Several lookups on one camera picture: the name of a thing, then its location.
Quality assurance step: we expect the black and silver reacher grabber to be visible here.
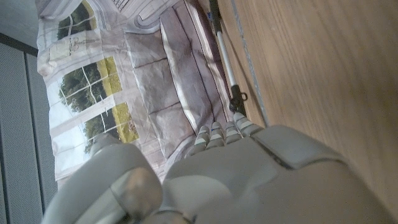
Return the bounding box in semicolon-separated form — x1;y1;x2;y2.
208;0;249;118

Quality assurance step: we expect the printed room backdrop cloth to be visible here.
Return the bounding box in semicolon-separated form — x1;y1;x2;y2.
34;0;238;187

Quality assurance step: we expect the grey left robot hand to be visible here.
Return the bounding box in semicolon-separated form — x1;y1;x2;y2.
40;111;398;224

